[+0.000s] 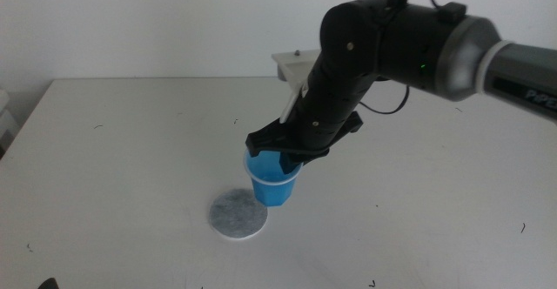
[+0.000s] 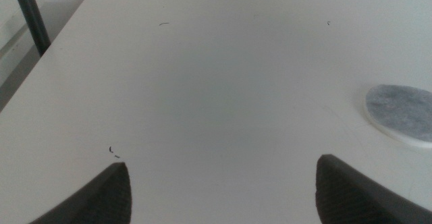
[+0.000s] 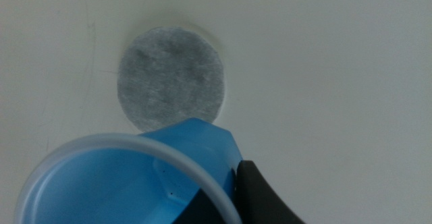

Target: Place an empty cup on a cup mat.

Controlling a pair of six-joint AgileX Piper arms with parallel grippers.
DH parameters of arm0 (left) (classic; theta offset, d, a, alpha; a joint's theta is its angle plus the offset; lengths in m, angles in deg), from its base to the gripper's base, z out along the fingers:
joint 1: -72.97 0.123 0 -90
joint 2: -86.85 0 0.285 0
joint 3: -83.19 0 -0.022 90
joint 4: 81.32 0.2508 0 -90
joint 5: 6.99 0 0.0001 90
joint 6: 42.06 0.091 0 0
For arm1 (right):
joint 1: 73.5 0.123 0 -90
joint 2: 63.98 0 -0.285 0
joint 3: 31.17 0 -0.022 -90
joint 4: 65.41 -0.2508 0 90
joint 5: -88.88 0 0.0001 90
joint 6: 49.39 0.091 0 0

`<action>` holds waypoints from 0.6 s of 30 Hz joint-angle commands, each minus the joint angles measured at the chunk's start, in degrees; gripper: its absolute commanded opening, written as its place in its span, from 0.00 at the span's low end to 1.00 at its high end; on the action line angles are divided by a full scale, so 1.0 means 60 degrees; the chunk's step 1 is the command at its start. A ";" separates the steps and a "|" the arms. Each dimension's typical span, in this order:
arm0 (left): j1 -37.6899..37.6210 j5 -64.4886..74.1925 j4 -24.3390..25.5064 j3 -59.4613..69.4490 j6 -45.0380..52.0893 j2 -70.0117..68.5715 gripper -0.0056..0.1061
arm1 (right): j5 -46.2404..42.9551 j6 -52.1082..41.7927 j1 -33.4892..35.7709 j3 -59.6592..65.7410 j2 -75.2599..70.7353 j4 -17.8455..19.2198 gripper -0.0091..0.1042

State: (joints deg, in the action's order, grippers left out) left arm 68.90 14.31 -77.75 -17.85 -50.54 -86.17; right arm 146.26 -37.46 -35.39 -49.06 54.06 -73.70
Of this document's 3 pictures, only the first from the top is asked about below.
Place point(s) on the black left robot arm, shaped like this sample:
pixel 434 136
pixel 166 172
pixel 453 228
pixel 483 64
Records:
pixel 48 284

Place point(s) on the blue plastic cup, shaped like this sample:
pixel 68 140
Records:
pixel 272 191

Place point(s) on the round grey cup mat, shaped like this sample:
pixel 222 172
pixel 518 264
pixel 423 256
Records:
pixel 232 219

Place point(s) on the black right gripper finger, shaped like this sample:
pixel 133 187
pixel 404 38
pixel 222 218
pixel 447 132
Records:
pixel 289 163
pixel 314 156

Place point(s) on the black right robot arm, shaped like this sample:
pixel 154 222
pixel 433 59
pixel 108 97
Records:
pixel 413 41

